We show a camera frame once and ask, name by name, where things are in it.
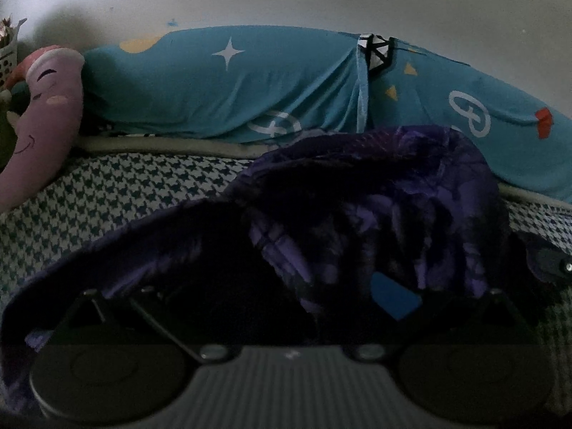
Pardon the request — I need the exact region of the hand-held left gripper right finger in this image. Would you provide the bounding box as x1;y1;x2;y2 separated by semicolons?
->
355;272;537;363

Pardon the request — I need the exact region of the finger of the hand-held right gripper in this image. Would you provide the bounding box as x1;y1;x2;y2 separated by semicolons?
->
525;232;572;284

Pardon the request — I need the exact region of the teal script-print cushion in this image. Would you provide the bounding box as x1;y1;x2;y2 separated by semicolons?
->
357;36;572;199

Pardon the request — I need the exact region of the cream bunny plush toy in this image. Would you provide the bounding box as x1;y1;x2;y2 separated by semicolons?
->
0;89;23;171

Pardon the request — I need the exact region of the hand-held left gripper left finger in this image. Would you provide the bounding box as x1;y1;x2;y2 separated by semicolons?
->
54;286;233;365

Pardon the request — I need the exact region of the purple moon plush pillow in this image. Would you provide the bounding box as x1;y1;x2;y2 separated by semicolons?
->
0;45;85;213

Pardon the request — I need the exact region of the black white patterned cloth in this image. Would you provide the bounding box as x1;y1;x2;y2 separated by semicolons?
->
357;33;396;71

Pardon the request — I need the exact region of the white perforated basket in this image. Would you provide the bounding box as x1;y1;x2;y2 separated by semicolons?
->
0;42;21;83

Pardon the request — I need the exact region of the teal star-print cushion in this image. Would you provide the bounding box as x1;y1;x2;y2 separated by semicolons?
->
83;26;371;144

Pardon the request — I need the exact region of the purple floral garment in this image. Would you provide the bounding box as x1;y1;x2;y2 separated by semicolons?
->
0;125;537;416

